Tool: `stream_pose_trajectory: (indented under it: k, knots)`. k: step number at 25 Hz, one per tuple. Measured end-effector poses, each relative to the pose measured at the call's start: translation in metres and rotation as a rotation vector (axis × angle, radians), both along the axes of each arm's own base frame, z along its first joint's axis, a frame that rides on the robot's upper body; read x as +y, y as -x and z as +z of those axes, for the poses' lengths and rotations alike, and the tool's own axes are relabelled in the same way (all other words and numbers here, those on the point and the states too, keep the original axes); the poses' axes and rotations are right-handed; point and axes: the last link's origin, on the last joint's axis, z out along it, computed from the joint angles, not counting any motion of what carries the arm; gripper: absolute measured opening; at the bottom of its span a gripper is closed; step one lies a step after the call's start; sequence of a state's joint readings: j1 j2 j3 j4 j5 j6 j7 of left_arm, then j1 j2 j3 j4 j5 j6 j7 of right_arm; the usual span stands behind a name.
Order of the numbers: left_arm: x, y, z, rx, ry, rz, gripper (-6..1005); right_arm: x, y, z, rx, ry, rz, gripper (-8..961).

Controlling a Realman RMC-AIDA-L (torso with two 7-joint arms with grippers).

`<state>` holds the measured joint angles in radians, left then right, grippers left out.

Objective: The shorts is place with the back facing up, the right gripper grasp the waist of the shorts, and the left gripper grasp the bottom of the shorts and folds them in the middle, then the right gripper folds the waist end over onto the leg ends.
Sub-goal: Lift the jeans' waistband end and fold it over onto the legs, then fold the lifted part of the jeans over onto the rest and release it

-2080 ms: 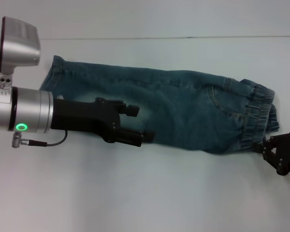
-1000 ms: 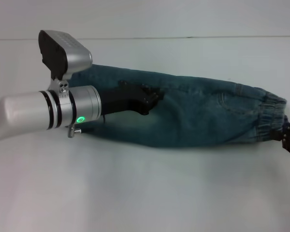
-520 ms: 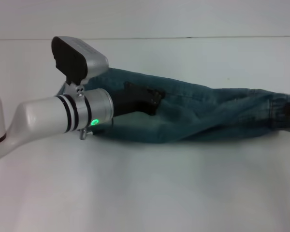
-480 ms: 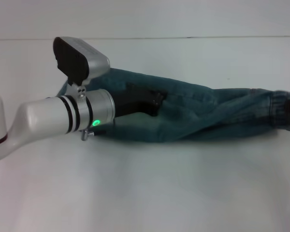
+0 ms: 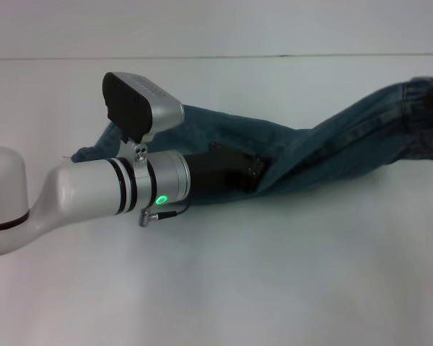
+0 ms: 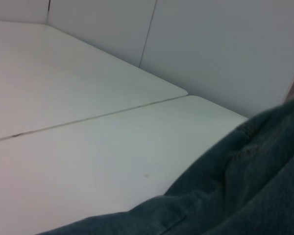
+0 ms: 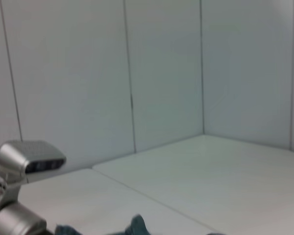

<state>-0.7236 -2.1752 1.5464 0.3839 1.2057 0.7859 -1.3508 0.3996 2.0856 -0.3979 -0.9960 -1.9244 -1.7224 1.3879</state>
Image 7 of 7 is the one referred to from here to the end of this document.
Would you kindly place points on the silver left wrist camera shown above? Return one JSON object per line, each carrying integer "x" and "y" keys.
{"x": 27, "y": 153}

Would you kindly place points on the blue denim shorts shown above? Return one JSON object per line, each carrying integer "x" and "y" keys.
{"x": 137, "y": 225}

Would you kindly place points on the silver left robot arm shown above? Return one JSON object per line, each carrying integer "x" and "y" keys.
{"x": 12, "y": 218}

